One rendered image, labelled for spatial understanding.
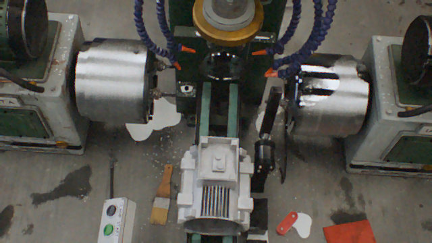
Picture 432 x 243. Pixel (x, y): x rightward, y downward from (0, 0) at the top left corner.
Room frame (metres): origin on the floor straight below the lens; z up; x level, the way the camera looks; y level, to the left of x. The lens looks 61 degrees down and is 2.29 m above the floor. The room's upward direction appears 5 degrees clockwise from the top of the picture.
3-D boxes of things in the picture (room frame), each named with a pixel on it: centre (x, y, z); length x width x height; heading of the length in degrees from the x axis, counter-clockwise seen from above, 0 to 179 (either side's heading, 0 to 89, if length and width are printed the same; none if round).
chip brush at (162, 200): (0.55, 0.14, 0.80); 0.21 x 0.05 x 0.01; 176
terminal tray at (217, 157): (0.53, -0.02, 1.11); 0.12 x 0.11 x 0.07; 1
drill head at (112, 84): (0.81, 0.34, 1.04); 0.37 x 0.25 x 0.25; 91
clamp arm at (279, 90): (0.69, -0.15, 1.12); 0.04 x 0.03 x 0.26; 1
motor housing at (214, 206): (0.49, -0.02, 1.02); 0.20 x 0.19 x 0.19; 1
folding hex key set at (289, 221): (0.49, -0.26, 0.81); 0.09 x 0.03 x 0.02; 141
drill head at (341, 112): (0.82, -0.35, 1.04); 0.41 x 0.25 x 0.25; 91
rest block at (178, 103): (0.88, 0.10, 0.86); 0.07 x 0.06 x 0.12; 91
